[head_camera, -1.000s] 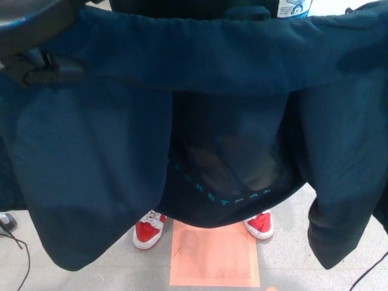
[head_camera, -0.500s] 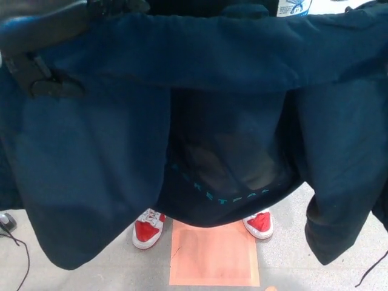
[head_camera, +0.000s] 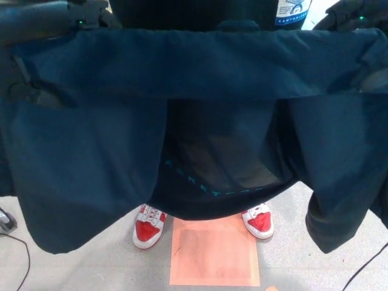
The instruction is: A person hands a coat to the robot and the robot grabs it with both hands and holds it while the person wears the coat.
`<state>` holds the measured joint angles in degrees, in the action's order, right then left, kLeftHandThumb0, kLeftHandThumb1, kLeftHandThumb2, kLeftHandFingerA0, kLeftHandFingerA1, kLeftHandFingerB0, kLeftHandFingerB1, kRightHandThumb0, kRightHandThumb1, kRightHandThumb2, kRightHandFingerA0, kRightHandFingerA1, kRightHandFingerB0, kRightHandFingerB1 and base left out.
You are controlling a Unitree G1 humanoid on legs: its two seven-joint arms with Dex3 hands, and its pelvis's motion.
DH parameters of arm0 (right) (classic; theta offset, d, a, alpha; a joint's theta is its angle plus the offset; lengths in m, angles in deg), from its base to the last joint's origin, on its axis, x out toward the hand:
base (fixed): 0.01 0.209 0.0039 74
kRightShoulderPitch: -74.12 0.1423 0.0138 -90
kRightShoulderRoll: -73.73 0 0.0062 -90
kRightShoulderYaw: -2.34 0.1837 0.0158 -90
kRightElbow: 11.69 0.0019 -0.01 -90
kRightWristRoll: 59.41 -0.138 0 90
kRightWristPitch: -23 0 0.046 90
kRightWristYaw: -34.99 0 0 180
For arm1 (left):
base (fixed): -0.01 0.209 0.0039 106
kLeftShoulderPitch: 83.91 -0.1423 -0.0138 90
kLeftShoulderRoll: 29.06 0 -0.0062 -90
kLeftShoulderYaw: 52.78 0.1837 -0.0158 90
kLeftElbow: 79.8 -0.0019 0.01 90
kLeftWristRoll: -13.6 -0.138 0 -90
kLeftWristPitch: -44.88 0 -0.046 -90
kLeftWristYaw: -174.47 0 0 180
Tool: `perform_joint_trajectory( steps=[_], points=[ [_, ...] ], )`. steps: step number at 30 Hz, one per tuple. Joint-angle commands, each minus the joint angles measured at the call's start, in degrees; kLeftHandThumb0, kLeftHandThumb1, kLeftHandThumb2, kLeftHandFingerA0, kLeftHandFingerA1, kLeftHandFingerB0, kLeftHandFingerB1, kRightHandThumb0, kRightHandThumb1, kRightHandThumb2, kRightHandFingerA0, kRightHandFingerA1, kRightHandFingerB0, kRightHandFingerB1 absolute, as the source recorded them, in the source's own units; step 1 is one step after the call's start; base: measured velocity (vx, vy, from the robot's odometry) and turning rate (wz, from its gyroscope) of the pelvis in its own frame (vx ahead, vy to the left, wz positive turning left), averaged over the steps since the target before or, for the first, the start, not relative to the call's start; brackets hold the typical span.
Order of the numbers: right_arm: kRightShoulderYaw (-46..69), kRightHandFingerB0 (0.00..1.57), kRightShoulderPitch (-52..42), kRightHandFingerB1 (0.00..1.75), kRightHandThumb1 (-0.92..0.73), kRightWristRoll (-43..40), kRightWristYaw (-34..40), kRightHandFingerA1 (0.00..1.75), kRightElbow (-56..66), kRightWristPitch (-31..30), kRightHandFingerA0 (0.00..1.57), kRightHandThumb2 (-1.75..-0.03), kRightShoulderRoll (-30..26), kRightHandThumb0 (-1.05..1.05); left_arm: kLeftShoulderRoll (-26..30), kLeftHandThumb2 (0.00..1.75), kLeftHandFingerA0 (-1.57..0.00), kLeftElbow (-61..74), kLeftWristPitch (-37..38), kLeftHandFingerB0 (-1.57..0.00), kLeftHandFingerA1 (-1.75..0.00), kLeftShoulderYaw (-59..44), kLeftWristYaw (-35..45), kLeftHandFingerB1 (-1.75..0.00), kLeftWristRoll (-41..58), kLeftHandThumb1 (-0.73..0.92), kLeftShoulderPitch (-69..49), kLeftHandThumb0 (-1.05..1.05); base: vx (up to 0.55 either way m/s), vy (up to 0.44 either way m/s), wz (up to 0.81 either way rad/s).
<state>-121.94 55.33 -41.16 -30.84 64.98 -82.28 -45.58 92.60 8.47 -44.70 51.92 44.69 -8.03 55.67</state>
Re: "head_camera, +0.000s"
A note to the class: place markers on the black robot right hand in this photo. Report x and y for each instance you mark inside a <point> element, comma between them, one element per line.
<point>348,15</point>

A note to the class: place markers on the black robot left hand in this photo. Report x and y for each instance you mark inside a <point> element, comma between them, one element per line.
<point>91,15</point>

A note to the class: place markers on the navy blue coat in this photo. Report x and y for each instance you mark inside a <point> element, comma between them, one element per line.
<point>91,151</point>

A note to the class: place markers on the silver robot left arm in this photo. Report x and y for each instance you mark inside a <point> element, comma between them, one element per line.
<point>30,18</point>

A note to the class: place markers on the person's right red white sneaker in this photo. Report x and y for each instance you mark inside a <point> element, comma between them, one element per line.
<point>145,233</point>

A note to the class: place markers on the person's red white sneaker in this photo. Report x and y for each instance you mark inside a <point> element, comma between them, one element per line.
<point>259,225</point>
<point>145,233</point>

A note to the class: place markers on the person's left red white sneaker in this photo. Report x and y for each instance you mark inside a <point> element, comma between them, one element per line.
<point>259,225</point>

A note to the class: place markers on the black t-shirt with print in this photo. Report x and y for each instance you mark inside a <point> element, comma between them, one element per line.
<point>182,12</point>

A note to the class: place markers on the grey black floor device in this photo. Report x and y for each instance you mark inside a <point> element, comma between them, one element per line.
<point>7,222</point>

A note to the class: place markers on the orange rectangular floor mat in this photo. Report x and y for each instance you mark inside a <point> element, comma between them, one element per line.
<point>212,257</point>

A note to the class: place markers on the orange paper scrap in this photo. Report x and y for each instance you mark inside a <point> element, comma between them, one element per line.
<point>272,289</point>

